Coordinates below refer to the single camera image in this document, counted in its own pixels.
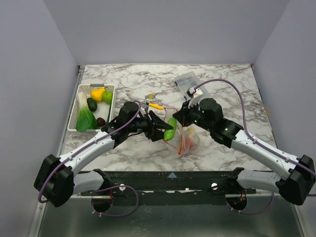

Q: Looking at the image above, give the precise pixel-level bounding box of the green toy lime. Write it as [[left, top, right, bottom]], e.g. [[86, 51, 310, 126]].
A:
[[102, 91, 113, 105]]

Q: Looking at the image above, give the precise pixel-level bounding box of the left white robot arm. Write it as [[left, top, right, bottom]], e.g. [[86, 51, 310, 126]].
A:
[[34, 101, 173, 207]]

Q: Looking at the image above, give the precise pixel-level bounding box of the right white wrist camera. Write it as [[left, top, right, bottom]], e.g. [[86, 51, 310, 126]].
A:
[[187, 87, 203, 108]]

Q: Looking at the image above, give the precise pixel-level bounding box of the dark red toy plum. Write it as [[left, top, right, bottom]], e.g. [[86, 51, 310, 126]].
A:
[[96, 118, 106, 127]]

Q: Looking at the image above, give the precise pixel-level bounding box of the white plastic basket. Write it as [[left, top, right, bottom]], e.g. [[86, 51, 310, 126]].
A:
[[67, 83, 116, 133]]

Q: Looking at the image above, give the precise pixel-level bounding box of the green toy leaf vegetable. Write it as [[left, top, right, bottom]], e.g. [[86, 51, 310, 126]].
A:
[[164, 118, 177, 141]]

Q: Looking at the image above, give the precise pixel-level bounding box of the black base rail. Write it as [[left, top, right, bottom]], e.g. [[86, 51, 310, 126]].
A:
[[82, 168, 256, 206]]

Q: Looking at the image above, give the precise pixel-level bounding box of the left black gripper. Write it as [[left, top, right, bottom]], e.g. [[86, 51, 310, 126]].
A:
[[127, 111, 173, 141]]

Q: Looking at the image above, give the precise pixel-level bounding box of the toy bok choy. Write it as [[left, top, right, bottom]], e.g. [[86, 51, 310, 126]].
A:
[[76, 92, 98, 132]]

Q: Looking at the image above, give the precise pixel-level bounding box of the small striped connector block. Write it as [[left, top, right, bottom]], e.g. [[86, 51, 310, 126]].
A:
[[145, 94, 156, 100]]

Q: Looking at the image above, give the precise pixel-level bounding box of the clear plastic parts box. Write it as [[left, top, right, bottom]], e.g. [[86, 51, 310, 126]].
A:
[[174, 71, 202, 101]]

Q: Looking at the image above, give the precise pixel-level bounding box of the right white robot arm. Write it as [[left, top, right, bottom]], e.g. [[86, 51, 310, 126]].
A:
[[173, 98, 316, 205]]

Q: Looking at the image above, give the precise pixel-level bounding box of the clear bag with orange zipper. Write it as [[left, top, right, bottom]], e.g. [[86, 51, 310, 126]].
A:
[[163, 106, 199, 156]]

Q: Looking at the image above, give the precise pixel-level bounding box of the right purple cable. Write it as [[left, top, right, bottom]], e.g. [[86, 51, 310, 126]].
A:
[[189, 79, 316, 215]]

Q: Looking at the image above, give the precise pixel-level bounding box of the dark green toy avocado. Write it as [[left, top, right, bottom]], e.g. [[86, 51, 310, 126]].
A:
[[86, 98, 97, 112]]

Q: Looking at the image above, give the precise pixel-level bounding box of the yellow toy pear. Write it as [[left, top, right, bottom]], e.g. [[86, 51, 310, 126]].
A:
[[90, 87, 106, 102]]

